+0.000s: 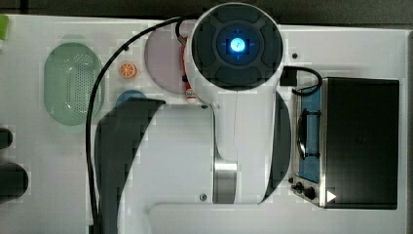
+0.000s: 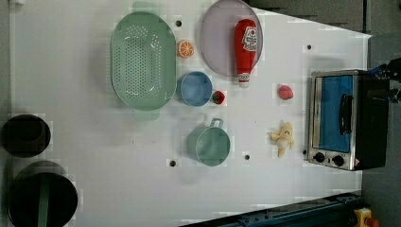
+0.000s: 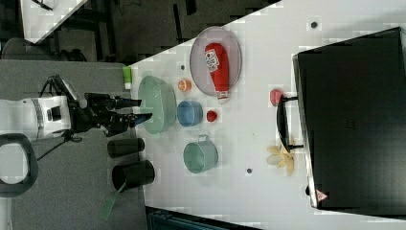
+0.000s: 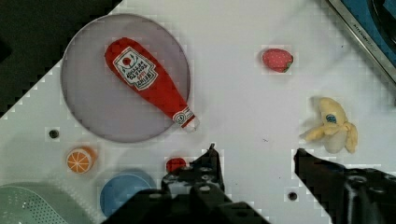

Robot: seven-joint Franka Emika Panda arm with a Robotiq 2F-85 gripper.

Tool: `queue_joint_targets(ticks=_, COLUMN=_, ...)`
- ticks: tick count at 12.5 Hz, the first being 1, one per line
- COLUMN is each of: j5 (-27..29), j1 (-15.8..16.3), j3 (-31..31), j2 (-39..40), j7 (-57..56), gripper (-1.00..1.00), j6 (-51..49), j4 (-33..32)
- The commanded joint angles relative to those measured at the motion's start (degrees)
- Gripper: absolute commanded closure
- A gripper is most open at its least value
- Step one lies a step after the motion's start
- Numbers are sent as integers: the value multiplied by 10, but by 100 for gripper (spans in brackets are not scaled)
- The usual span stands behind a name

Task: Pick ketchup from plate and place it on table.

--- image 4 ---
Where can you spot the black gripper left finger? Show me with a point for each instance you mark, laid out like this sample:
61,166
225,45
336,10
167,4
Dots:
204,170

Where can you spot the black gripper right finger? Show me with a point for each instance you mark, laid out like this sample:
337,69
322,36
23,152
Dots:
349,196

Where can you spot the red plush ketchup bottle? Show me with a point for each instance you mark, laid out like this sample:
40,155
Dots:
142,72

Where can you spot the grey round plate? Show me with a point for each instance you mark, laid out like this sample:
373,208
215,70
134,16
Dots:
98,99

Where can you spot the small red tomato toy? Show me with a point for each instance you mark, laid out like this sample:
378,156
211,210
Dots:
173,165

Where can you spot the yellow plush banana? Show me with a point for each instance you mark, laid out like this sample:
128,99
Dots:
335,130

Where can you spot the blue bowl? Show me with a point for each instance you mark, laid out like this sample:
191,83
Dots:
122,187

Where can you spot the orange slice toy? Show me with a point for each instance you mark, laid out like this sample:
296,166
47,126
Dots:
80,160

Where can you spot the red plush strawberry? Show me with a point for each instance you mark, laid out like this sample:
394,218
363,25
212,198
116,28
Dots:
278,60

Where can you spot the silver toaster oven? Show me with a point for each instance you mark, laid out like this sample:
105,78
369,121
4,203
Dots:
372,24

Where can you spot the green perforated colander basket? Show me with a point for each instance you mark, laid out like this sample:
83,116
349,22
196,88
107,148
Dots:
40,203

